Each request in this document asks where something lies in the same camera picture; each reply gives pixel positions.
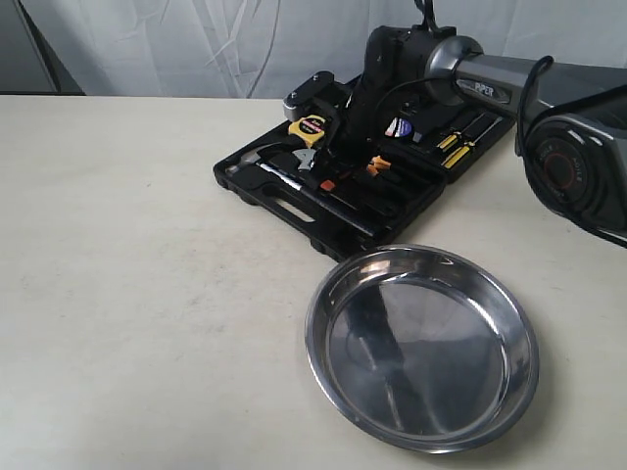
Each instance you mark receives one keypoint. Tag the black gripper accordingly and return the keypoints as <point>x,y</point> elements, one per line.
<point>387,93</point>

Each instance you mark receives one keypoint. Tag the black plastic tool case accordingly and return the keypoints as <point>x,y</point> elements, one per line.
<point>401,180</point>

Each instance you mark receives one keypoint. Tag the silver adjustable wrench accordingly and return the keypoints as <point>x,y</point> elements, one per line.
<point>306,159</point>

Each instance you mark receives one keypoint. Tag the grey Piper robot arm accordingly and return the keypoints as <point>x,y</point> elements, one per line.
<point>570,119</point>

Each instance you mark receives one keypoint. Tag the yellow tape measure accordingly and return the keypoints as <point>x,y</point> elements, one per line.
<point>309,129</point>

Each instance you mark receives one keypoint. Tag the blue electrical tape roll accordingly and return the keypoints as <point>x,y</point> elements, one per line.
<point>399,128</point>

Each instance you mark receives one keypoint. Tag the yellow black screwdriver right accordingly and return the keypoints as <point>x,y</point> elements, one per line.
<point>467,145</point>

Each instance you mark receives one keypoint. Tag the yellow black screwdriver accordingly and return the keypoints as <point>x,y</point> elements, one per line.
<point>467,145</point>
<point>458,127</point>

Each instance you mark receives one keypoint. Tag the yellow black screwdriver left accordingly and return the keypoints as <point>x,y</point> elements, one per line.
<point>458,127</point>

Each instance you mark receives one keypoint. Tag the round stainless steel tray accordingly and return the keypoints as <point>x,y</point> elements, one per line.
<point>422,349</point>

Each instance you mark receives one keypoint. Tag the claw hammer black handle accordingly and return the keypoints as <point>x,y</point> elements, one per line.
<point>253,158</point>

